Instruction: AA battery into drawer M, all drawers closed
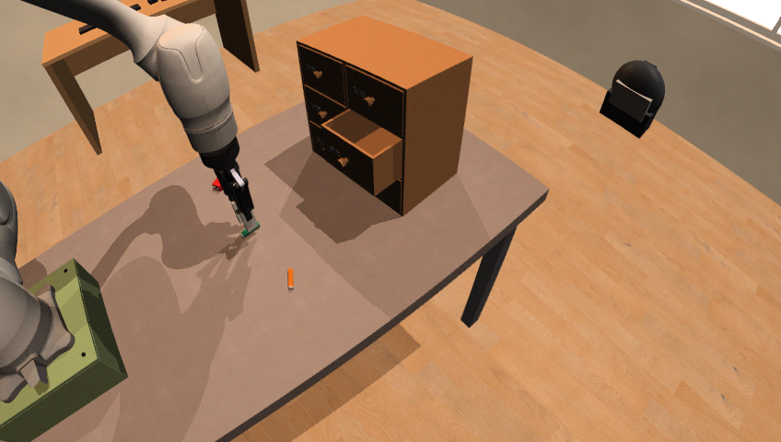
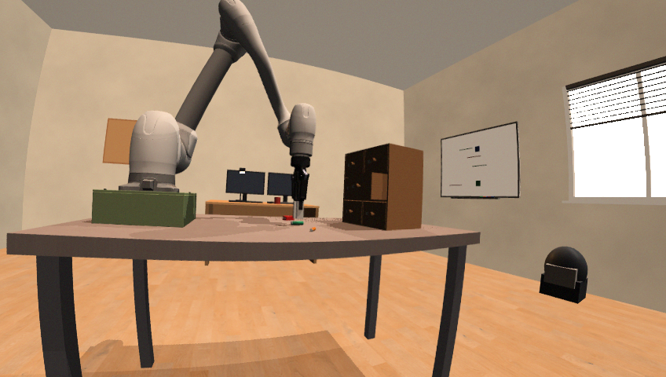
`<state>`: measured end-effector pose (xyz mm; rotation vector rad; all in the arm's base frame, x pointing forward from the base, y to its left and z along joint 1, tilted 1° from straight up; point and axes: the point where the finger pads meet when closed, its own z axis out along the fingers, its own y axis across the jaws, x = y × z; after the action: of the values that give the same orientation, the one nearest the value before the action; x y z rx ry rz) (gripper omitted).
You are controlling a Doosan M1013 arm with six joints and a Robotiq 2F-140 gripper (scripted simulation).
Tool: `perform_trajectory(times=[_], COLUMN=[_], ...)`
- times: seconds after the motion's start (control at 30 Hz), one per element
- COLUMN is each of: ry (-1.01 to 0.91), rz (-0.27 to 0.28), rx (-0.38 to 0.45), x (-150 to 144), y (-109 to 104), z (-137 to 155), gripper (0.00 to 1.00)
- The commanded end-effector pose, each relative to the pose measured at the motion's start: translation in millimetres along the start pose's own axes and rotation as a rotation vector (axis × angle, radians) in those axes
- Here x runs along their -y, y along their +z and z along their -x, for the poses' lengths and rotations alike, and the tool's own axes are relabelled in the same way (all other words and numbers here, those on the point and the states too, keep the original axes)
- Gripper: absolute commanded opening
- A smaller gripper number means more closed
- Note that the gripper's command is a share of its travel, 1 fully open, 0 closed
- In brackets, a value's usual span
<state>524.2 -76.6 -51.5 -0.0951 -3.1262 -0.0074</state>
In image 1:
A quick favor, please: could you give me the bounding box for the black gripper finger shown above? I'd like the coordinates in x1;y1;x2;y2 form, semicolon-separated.
218;169;258;232
213;169;243;224

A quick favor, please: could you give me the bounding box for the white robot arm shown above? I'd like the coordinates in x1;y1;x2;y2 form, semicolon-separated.
0;0;238;403

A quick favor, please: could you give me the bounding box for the dark brown drawer front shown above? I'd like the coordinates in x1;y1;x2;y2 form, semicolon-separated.
305;85;346;125
377;180;402;213
310;122;325;157
299;45;345;104
321;109;402;197
345;64;403;136

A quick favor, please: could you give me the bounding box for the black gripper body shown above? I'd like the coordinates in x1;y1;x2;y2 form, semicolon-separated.
199;137;239;183

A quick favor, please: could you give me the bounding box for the green aa battery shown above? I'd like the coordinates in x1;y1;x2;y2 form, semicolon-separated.
239;223;260;238

